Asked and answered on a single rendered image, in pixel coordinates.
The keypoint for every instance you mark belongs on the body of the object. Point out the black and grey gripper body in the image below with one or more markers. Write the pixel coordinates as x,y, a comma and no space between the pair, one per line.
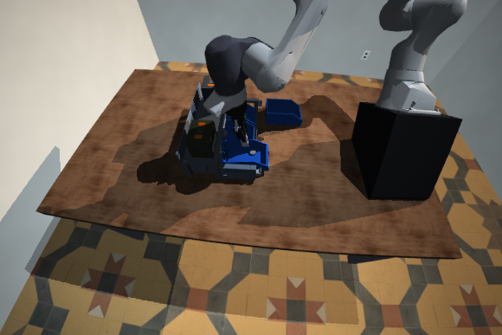
236,112

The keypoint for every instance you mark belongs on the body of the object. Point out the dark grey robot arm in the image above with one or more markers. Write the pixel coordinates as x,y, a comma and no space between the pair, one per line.
230,61

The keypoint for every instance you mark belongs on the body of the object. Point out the grey metal shelf rack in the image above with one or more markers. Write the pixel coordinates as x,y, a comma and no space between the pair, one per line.
197,111

